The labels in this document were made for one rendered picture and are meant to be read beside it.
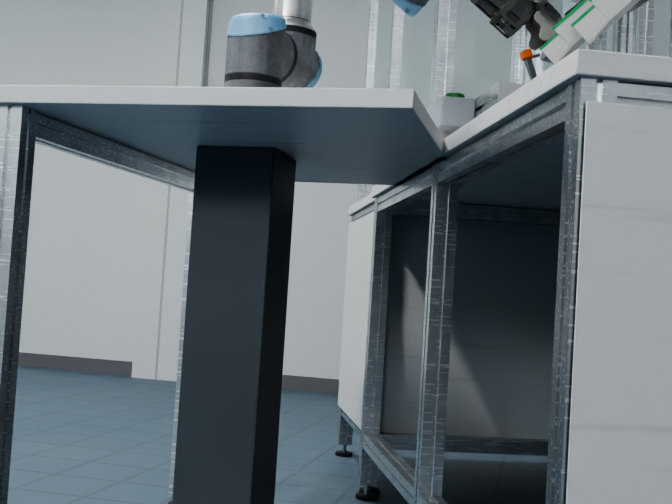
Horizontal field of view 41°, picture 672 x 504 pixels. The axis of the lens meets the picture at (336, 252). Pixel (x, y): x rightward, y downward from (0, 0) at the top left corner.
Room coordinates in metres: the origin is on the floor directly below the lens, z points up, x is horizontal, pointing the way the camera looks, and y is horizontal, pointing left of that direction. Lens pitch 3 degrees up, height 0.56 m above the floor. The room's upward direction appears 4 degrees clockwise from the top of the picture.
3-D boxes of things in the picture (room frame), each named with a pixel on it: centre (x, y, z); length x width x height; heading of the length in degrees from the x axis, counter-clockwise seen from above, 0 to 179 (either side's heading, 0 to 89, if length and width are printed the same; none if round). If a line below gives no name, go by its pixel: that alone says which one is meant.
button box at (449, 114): (1.86, -0.21, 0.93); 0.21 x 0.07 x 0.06; 7
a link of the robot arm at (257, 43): (1.81, 0.19, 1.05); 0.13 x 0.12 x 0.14; 155
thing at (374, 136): (1.79, 0.14, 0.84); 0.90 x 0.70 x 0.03; 167
